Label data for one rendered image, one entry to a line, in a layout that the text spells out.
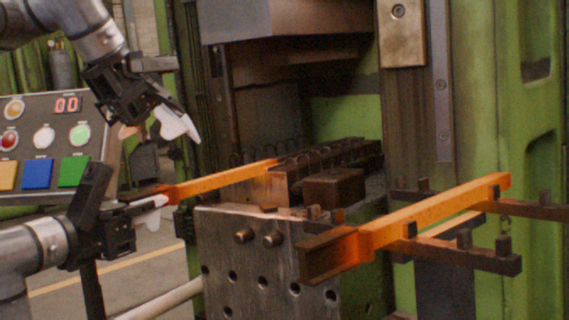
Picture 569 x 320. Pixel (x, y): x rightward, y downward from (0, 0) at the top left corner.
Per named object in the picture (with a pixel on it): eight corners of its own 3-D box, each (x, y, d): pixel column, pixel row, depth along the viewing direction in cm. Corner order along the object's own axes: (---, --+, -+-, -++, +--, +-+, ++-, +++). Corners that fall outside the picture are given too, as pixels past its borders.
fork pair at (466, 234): (503, 257, 61) (503, 240, 61) (455, 248, 65) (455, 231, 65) (588, 206, 76) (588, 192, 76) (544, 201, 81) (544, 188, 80)
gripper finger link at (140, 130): (114, 151, 106) (110, 118, 99) (135, 131, 109) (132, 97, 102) (129, 158, 105) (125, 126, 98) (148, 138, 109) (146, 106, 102)
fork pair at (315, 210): (335, 225, 79) (334, 212, 79) (306, 220, 83) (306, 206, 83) (429, 189, 94) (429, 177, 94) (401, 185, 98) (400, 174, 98)
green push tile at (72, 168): (85, 185, 135) (89, 155, 138) (56, 186, 137) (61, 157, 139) (89, 187, 137) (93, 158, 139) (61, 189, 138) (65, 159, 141)
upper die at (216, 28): (272, 35, 114) (267, -14, 112) (201, 46, 126) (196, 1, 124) (373, 31, 147) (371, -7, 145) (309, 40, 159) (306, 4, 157)
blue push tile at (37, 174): (47, 186, 137) (52, 158, 140) (19, 188, 139) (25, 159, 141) (51, 189, 139) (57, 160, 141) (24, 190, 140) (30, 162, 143)
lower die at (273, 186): (289, 207, 120) (285, 168, 119) (220, 201, 132) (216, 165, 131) (383, 168, 153) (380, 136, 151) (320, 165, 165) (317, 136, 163)
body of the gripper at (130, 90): (111, 130, 98) (69, 71, 92) (142, 102, 103) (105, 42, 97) (140, 130, 93) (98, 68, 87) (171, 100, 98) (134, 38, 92)
